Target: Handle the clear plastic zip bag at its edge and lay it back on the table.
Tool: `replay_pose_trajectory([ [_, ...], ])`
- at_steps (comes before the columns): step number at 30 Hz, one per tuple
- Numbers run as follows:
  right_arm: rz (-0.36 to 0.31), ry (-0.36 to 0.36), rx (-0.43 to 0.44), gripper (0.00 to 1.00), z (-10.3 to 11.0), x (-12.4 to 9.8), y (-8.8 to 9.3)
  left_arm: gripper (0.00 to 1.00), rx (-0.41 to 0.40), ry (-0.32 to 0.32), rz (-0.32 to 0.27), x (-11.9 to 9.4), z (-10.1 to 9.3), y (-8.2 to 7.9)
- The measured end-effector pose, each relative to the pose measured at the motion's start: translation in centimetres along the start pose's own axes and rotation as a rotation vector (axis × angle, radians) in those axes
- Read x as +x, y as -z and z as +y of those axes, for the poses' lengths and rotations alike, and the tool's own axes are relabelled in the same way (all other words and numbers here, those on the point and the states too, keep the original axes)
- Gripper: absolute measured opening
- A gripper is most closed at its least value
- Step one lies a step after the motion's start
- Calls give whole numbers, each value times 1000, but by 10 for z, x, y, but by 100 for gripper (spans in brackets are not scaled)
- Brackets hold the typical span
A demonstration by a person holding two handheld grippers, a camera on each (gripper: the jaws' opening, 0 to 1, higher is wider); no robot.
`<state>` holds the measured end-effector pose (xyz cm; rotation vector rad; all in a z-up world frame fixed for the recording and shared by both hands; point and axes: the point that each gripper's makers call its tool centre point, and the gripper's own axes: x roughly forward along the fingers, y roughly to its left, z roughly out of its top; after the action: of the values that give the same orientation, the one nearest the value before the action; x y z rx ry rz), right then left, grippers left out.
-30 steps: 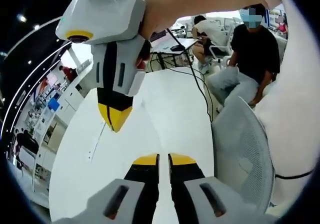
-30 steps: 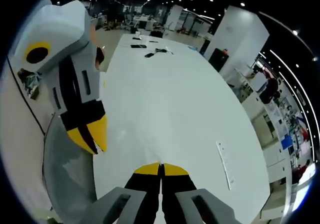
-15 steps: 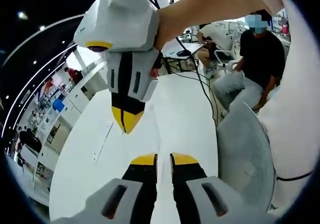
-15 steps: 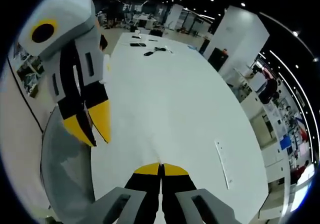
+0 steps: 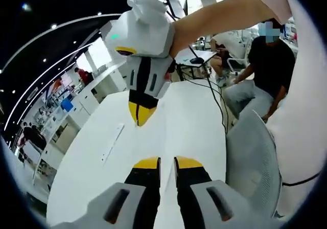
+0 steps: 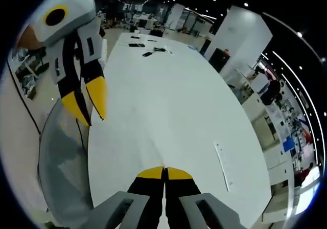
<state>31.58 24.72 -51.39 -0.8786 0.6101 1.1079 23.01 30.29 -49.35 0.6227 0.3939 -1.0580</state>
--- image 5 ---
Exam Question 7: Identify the long white counter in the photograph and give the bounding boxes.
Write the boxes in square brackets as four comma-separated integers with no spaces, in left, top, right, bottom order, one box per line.
[30,65,128,189]

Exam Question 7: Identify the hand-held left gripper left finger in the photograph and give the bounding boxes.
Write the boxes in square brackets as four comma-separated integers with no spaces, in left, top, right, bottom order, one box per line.
[50,156,162,229]

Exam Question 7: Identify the blue box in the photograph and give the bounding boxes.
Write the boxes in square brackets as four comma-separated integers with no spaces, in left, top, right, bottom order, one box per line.
[60,97,75,112]

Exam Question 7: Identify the white office chair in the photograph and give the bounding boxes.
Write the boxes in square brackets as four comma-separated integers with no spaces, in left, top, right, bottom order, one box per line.
[226,38,252,74]

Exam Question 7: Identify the white desk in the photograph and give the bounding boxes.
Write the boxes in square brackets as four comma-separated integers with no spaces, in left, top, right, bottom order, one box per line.
[175,49,218,69]

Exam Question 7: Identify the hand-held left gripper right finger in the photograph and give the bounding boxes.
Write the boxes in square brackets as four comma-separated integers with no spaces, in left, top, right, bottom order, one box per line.
[173,155,275,229]

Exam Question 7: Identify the grey mesh office chair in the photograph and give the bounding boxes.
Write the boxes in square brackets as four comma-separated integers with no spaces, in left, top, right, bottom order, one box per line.
[225,109,284,218]

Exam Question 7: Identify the white table socket panel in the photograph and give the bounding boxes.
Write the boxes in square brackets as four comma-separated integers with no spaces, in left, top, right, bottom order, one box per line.
[100,123,125,164]

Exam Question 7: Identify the black cable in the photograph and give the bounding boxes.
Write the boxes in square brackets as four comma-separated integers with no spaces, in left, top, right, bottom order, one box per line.
[188,44,229,134]
[281,171,322,187]

